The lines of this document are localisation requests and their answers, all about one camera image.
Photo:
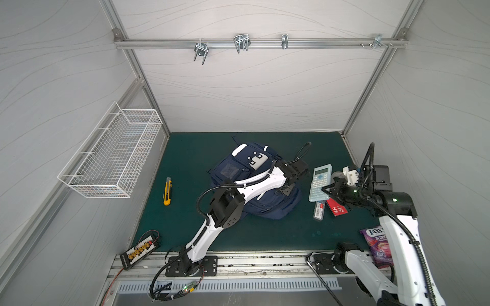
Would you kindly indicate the white green calculator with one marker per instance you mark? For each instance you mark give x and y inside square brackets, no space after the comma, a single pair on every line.
[321,178]

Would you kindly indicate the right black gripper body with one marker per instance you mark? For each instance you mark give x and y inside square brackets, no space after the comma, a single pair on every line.
[336,189]

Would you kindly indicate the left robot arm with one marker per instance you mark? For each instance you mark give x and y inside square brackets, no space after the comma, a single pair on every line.
[253,180]

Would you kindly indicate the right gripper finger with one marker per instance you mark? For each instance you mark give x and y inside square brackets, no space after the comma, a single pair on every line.
[330,193]
[330,187]

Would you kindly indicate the middle metal hook clamp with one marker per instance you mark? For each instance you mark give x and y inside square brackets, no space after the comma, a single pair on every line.
[242,42]

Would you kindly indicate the small metal ring clamp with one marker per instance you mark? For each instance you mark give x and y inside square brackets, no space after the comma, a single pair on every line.
[284,41]

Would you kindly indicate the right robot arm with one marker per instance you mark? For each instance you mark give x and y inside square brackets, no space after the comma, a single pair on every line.
[413,283]

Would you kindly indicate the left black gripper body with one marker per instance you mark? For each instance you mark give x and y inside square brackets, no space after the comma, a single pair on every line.
[287,190]

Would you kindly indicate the clear pen case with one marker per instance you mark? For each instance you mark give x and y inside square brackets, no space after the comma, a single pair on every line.
[319,210]

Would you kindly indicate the right metal hook clamp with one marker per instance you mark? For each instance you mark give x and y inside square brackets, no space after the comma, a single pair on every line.
[378,42]

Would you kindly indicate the green mat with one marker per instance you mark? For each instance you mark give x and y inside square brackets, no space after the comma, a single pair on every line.
[187,160]

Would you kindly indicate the yellow terminal block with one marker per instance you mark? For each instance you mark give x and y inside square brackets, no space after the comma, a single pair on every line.
[147,244]

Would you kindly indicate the left metal hook clamp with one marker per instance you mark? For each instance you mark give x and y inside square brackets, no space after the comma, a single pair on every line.
[201,50]

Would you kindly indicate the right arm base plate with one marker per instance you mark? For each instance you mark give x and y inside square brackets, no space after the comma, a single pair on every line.
[324,264]

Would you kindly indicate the metal hook clamp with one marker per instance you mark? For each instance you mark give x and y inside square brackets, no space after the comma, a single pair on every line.
[201,50]
[242,42]
[378,42]

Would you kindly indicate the clear tape roll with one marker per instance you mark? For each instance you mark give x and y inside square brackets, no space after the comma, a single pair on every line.
[338,175]

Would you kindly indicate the yellow utility knife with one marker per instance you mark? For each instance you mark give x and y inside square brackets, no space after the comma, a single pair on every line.
[167,192]

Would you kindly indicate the white wire basket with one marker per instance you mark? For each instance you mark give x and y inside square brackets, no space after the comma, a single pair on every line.
[110,160]

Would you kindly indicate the red flat box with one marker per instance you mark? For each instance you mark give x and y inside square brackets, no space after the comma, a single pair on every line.
[336,208]

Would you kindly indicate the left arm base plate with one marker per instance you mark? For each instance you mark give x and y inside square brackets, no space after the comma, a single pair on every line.
[208,266]

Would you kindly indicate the pink snack pouch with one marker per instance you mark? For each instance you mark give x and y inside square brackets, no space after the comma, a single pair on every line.
[378,243]

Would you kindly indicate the aluminium top rail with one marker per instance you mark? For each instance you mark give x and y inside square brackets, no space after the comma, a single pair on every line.
[256,43]

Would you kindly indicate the navy blue student backpack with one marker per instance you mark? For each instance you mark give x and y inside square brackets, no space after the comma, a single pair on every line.
[248,160]

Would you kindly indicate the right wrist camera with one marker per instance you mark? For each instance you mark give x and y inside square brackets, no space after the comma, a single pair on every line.
[351,176]

